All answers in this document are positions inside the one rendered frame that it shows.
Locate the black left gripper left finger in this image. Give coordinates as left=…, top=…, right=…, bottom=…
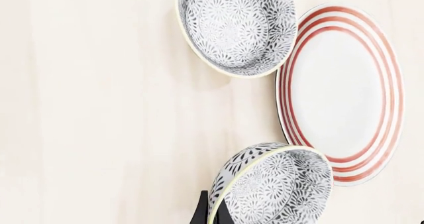
left=189, top=190, right=217, bottom=224

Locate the white plate with red rings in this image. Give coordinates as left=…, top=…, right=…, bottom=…
left=274, top=1, right=405, bottom=187

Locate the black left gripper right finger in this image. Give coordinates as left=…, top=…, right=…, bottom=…
left=213, top=203, right=234, bottom=224

